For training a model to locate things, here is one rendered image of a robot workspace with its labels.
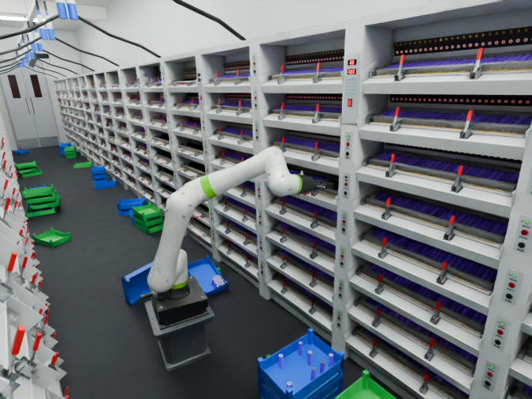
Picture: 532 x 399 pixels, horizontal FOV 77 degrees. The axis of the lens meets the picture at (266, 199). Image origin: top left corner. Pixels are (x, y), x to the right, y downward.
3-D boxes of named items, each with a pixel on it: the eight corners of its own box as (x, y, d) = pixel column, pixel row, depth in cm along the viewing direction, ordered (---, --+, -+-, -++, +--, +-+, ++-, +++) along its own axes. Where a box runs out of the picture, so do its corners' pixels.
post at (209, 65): (218, 262, 292) (200, 49, 237) (213, 258, 299) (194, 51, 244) (237, 255, 303) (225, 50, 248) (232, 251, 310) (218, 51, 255)
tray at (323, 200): (339, 212, 166) (336, 196, 161) (265, 186, 212) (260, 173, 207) (364, 191, 175) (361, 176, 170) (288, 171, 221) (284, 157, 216)
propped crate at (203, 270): (226, 288, 254) (227, 282, 249) (202, 298, 242) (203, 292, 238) (207, 261, 271) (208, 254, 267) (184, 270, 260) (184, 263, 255)
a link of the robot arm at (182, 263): (157, 290, 175) (154, 258, 169) (169, 275, 190) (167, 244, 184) (180, 293, 173) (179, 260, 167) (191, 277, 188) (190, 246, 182)
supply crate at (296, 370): (289, 408, 124) (289, 393, 121) (257, 374, 139) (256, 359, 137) (343, 368, 141) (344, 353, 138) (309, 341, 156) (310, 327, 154)
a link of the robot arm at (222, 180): (223, 197, 165) (211, 192, 155) (218, 176, 169) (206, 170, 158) (290, 169, 156) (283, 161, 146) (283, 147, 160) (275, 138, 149)
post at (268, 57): (267, 300, 239) (258, 37, 183) (259, 294, 246) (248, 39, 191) (288, 290, 250) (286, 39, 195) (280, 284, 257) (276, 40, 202)
